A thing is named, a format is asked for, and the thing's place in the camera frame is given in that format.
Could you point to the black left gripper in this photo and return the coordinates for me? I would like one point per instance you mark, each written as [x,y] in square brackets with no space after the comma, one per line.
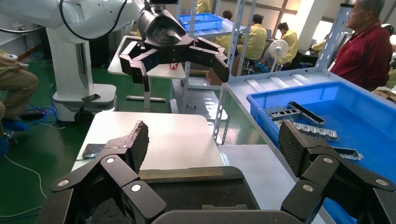
[161,31]

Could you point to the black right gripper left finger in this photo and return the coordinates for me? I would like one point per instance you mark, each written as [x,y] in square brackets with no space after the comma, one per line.
[136,145]

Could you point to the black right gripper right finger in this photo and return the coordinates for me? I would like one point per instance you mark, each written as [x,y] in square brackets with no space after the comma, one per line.
[290,145]

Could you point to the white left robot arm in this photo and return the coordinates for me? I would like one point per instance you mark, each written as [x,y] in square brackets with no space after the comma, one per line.
[31,12]

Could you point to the black metal channel part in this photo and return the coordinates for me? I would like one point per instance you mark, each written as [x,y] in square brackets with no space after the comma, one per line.
[306,112]
[349,153]

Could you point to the black flat container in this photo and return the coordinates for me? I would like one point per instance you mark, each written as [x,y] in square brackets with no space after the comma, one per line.
[198,191]

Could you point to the white desk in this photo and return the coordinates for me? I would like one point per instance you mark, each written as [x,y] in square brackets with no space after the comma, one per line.
[161,71]

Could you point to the silver perforated metal strip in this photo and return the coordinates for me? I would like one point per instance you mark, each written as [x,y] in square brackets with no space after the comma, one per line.
[312,131]

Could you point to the brown cardboard box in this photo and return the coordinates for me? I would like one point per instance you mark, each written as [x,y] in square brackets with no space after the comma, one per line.
[213,77]

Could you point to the black smartphone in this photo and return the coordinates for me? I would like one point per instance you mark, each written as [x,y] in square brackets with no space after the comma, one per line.
[92,151]

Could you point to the small blue plastic bin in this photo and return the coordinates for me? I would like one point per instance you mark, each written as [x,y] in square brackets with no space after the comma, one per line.
[201,21]

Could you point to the worker in yellow jacket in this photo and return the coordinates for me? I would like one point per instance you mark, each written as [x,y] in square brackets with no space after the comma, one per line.
[226,38]
[255,40]
[289,43]

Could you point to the small black device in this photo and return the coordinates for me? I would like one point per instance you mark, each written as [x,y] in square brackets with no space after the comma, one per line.
[90,97]

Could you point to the grey background shelf rack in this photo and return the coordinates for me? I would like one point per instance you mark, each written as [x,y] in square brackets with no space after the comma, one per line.
[238,31]

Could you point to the large blue plastic bin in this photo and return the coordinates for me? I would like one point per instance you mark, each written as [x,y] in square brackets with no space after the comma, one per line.
[365,123]

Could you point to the white standing fan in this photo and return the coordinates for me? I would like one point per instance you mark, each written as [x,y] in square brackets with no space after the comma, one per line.
[278,49]

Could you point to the white robot torso column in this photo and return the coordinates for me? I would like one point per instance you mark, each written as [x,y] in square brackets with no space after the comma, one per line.
[71,68]

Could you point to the flat cardboard box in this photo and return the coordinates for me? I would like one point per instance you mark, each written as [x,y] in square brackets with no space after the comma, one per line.
[385,94]

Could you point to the man in red shirt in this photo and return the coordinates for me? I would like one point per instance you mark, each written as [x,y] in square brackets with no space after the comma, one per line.
[365,55]

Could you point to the seated person khaki trousers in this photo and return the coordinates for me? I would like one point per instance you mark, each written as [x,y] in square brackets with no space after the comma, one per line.
[15,89]

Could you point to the white handheld controller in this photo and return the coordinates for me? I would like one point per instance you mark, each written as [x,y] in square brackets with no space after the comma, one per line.
[14,61]

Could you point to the grey slotted metal bracket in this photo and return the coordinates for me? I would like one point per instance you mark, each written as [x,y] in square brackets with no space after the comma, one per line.
[283,112]

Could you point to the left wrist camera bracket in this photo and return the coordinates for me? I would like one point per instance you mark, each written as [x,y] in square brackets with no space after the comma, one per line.
[164,1]

